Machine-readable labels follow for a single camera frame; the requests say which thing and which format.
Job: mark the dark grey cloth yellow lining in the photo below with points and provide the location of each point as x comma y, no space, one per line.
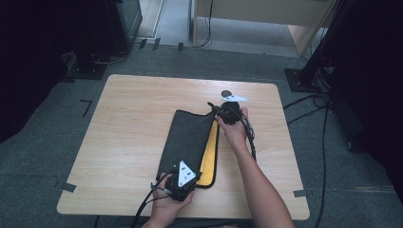
187,142

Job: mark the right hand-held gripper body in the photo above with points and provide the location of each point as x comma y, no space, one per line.
230,110

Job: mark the light wooden cabinet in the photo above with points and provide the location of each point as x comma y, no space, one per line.
263,12

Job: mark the dark curtain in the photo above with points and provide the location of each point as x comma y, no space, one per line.
28,63
370,95

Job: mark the person's left hand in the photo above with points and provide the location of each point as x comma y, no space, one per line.
169,207

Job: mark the round black table cap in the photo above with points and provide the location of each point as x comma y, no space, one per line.
226,93

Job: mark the black stand with base plate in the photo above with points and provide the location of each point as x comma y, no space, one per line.
309,76

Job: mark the grey tape strip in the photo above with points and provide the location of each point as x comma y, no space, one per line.
299,193
68,187

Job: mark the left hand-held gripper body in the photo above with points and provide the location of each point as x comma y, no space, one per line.
182,185

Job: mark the dark monitor cabinet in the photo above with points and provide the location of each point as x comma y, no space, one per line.
126,22

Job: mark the person's right hand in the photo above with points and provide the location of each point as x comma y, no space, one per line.
234,133

